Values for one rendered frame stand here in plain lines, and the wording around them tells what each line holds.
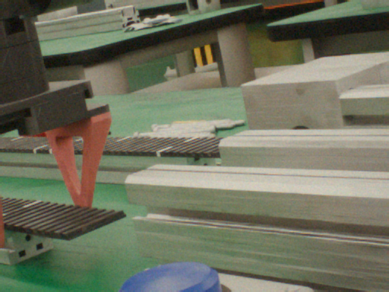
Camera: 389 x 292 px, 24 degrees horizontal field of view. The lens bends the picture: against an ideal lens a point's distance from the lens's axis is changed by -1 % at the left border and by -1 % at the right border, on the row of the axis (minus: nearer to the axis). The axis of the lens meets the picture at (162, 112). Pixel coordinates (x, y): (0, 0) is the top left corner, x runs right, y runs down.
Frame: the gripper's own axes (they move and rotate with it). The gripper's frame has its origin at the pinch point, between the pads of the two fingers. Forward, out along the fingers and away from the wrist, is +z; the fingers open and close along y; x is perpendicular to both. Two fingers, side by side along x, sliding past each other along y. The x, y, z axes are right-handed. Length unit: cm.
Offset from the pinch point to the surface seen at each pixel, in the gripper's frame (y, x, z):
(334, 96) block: 14.0, -17.5, -5.2
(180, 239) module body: -5.0, -21.7, -2.3
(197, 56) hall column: 541, 575, 75
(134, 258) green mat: 2.1, -7.5, 3.1
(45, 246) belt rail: 1.0, 1.9, 2.8
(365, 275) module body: -4.9, -33.2, -1.8
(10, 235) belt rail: -1.7, 1.9, 0.9
